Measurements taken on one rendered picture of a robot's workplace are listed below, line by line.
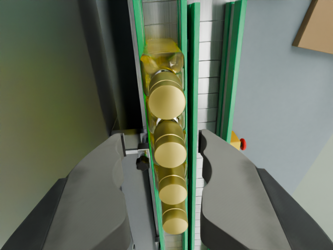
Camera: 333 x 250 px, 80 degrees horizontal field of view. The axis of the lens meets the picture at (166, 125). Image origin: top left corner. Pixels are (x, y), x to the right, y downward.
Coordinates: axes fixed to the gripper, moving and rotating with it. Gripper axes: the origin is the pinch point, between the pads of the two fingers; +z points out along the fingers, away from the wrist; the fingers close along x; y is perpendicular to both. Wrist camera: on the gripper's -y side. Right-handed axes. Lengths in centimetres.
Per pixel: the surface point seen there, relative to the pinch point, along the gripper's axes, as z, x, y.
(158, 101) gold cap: 5.2, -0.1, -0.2
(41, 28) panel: 10.9, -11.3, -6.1
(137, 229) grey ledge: 34, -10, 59
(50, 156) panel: 5.0, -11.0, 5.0
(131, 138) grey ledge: 33.4, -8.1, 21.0
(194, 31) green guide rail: 24.9, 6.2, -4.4
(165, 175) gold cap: 6.8, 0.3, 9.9
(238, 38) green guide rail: 24.9, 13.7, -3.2
